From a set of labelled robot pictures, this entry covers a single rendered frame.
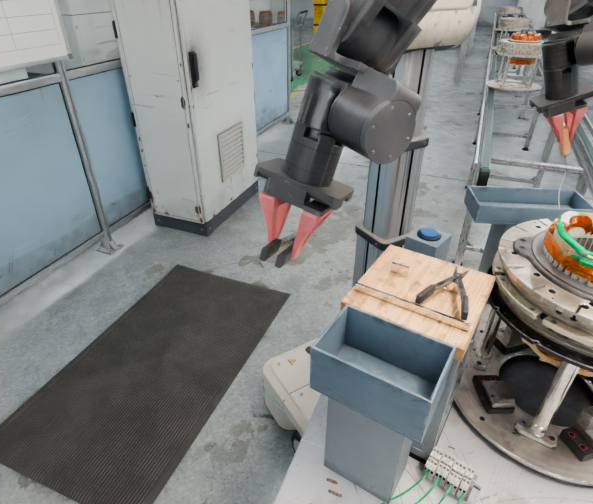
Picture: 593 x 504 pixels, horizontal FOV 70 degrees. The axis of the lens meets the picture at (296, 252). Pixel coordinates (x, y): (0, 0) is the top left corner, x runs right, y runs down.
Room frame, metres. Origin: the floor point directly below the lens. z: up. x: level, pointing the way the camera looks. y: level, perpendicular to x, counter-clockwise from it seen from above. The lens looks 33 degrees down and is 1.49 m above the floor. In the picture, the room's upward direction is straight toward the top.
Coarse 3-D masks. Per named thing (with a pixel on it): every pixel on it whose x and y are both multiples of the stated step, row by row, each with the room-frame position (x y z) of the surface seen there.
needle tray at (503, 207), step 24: (480, 192) 0.94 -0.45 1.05; (504, 192) 0.93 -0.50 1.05; (528, 192) 0.93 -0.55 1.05; (552, 192) 0.92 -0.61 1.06; (576, 192) 0.91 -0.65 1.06; (480, 216) 0.84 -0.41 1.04; (504, 216) 0.83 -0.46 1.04; (528, 216) 0.83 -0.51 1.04; (552, 216) 0.82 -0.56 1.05; (480, 264) 0.92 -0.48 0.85
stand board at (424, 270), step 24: (384, 264) 0.61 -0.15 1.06; (408, 264) 0.61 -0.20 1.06; (432, 264) 0.61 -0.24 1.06; (384, 288) 0.54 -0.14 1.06; (408, 288) 0.54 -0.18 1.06; (480, 288) 0.54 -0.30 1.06; (384, 312) 0.49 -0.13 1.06; (408, 312) 0.49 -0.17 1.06; (456, 312) 0.49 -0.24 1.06; (480, 312) 0.49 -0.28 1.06; (432, 336) 0.44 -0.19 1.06; (456, 336) 0.44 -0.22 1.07
